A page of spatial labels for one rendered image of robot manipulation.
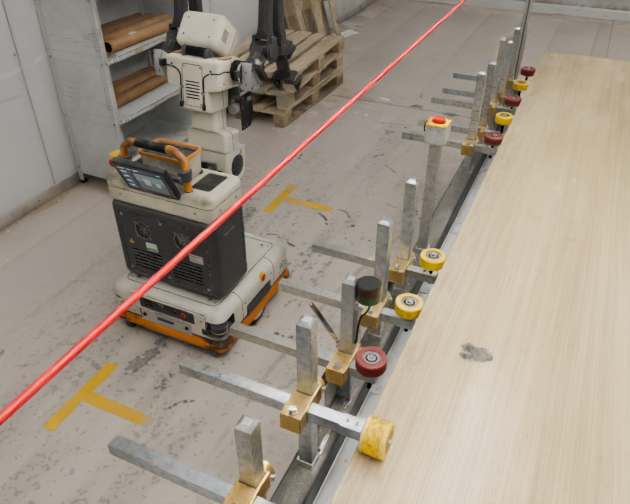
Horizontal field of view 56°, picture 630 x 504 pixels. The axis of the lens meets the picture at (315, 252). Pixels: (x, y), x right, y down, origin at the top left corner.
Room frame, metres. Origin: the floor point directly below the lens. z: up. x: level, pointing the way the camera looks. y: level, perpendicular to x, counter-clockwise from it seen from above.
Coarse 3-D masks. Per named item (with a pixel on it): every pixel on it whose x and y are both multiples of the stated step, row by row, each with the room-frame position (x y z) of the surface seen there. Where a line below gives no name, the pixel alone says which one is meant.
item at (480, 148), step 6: (402, 132) 2.58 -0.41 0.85; (408, 132) 2.58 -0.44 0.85; (414, 132) 2.58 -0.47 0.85; (402, 138) 2.58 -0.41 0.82; (408, 138) 2.57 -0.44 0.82; (414, 138) 2.55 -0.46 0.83; (420, 138) 2.54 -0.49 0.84; (450, 144) 2.48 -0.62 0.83; (456, 144) 2.47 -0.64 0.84; (480, 144) 2.45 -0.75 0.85; (474, 150) 2.44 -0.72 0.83; (480, 150) 2.42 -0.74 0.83; (486, 150) 2.41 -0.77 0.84; (492, 150) 2.40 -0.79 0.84
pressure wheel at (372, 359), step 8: (360, 352) 1.08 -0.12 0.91; (368, 352) 1.09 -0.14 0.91; (376, 352) 1.09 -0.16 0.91; (384, 352) 1.08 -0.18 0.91; (360, 360) 1.05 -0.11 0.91; (368, 360) 1.06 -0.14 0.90; (376, 360) 1.06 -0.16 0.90; (384, 360) 1.05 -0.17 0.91; (360, 368) 1.04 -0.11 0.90; (368, 368) 1.03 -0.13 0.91; (376, 368) 1.03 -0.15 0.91; (384, 368) 1.04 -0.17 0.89; (368, 376) 1.03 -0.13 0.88; (376, 376) 1.03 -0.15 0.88; (368, 384) 1.06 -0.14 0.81
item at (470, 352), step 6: (468, 342) 1.12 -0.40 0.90; (462, 348) 1.10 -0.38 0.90; (468, 348) 1.10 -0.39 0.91; (474, 348) 1.09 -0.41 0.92; (480, 348) 1.09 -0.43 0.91; (462, 354) 1.07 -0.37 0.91; (468, 354) 1.07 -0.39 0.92; (474, 354) 1.07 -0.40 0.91; (480, 354) 1.07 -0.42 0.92; (486, 354) 1.07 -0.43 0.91; (492, 354) 1.07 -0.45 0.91; (474, 360) 1.06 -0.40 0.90; (480, 360) 1.06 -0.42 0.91; (486, 360) 1.06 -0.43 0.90
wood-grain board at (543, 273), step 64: (576, 64) 3.42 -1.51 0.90; (512, 128) 2.51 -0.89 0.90; (576, 128) 2.51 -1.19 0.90; (512, 192) 1.92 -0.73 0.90; (576, 192) 1.92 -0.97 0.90; (448, 256) 1.51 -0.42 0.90; (512, 256) 1.51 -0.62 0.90; (576, 256) 1.51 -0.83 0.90; (448, 320) 1.21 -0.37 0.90; (512, 320) 1.21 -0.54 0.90; (576, 320) 1.21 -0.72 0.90; (448, 384) 0.98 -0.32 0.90; (512, 384) 0.98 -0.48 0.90; (576, 384) 0.98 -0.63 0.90; (448, 448) 0.80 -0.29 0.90; (512, 448) 0.80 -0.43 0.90; (576, 448) 0.80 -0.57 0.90
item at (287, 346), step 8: (232, 328) 1.22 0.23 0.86; (240, 328) 1.22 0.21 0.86; (248, 328) 1.22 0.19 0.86; (256, 328) 1.22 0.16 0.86; (240, 336) 1.21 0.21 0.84; (248, 336) 1.20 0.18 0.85; (256, 336) 1.19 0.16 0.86; (264, 336) 1.19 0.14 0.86; (272, 336) 1.19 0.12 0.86; (280, 336) 1.19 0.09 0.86; (264, 344) 1.18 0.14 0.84; (272, 344) 1.17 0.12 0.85; (280, 344) 1.16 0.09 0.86; (288, 344) 1.16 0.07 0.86; (288, 352) 1.15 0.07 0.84; (320, 352) 1.13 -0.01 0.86; (328, 352) 1.13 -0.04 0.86; (320, 360) 1.11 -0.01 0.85; (328, 360) 1.10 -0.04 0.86; (352, 368) 1.07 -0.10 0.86; (352, 376) 1.07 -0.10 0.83; (360, 376) 1.06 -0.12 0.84
